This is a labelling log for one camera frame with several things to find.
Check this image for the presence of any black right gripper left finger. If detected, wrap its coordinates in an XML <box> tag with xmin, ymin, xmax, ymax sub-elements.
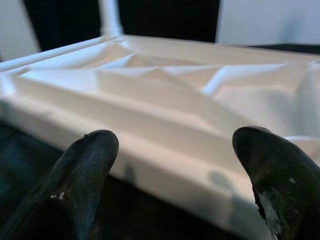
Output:
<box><xmin>0</xmin><ymin>129</ymin><xmax>120</xmax><ymax>240</ymax></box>

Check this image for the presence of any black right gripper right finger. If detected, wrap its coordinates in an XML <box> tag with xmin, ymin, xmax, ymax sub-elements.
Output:
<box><xmin>232</xmin><ymin>126</ymin><xmax>320</xmax><ymax>240</ymax></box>

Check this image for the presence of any white plastic table top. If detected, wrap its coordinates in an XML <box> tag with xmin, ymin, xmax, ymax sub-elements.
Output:
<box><xmin>0</xmin><ymin>33</ymin><xmax>320</xmax><ymax>240</ymax></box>

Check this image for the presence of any white plastic table leg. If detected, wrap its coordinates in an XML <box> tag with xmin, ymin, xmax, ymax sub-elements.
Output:
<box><xmin>98</xmin><ymin>0</ymin><xmax>125</xmax><ymax>39</ymax></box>

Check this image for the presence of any black door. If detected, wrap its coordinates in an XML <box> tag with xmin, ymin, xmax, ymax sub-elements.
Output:
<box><xmin>21</xmin><ymin>0</ymin><xmax>223</xmax><ymax>52</ymax></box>

